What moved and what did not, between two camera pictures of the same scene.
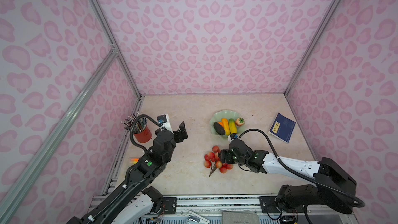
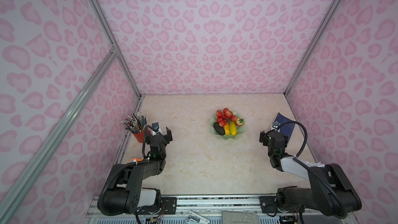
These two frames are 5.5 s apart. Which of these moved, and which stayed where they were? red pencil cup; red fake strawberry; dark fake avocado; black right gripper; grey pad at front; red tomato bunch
Moved: black right gripper; red tomato bunch
Stayed: dark fake avocado; red fake strawberry; grey pad at front; red pencil cup
